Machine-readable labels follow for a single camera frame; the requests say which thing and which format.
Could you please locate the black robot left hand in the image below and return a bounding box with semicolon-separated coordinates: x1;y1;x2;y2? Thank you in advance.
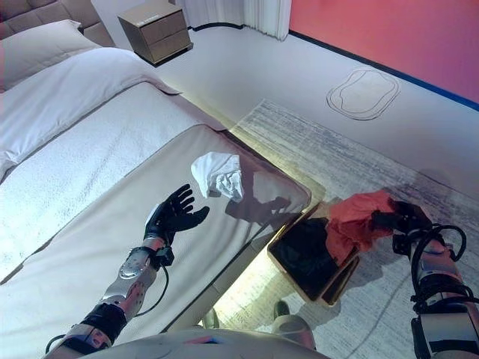
143;183;210;244

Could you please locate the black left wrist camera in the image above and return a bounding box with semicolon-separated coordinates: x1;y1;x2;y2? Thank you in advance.
155;245;176;267

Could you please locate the tan wicker basket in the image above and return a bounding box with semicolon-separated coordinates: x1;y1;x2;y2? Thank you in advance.
267;201;362;307

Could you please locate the white textured blanket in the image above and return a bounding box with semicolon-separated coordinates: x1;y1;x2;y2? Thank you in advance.
0;82;222;281

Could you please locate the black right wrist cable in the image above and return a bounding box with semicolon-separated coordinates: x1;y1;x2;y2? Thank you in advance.
392;224;469;263

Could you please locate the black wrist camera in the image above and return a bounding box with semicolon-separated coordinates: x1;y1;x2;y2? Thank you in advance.
391;233;411;255
155;245;176;267

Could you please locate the beige upholstered bed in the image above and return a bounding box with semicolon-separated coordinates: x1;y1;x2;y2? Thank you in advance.
0;0;311;359

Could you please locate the robot leg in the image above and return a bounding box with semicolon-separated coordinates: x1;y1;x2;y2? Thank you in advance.
272;301;319;351
201;308;222;330

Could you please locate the beige pillow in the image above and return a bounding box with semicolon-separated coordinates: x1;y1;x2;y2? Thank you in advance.
0;19;100;90

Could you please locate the black garment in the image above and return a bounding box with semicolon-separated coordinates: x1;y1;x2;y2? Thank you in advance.
278;218;347;296

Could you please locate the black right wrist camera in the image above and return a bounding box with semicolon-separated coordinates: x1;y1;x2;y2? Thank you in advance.
391;233;411;255

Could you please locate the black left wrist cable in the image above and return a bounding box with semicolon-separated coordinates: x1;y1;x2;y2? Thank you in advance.
138;263;169;315

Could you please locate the white garment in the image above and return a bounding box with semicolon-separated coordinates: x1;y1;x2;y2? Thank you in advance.
190;152;245;203

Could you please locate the grey robot torso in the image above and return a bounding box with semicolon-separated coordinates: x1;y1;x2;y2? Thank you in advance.
100;327;319;359

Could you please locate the cream curtain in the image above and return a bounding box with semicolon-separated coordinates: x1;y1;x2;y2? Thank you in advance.
239;0;293;42

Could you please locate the brown wooden nightstand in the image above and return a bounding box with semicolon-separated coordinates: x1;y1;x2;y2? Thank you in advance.
117;2;195;68

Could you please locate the smooth white duvet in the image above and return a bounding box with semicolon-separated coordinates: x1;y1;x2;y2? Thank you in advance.
0;46;180;180

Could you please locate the grey striped rug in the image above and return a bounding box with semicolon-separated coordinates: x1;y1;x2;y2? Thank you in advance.
201;99;479;359

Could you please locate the robot right leg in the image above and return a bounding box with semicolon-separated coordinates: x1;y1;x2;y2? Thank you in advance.
272;301;319;351

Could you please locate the robot left leg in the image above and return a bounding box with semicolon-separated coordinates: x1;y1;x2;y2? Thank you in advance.
201;308;222;330

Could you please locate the red garment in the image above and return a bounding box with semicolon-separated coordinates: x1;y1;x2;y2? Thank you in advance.
324;189;400;263

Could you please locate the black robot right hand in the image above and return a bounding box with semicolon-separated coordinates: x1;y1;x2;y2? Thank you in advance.
370;200;435;235

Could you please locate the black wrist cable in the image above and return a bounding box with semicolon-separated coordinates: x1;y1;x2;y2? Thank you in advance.
392;224;469;263
138;263;169;315

